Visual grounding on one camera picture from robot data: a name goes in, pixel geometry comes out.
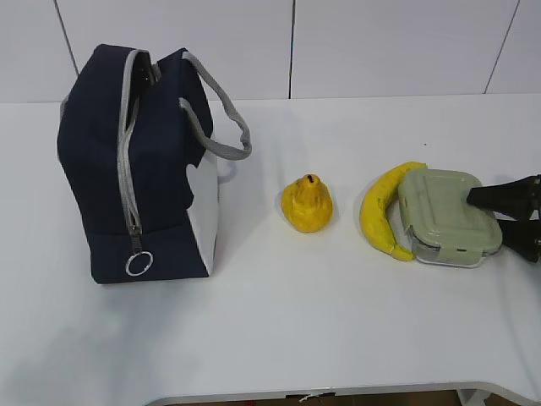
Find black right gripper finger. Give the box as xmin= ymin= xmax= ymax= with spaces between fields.
xmin=498 ymin=219 xmax=541 ymax=263
xmin=466 ymin=174 xmax=540 ymax=221

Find navy blue lunch bag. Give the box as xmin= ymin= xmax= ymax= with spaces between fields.
xmin=57 ymin=44 xmax=252 ymax=284

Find green lid food container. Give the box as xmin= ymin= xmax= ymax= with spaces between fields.
xmin=398 ymin=167 xmax=503 ymax=267

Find yellow banana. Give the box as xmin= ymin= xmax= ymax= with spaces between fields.
xmin=359 ymin=162 xmax=428 ymax=262

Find yellow pear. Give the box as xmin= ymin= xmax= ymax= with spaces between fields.
xmin=281 ymin=174 xmax=333 ymax=233

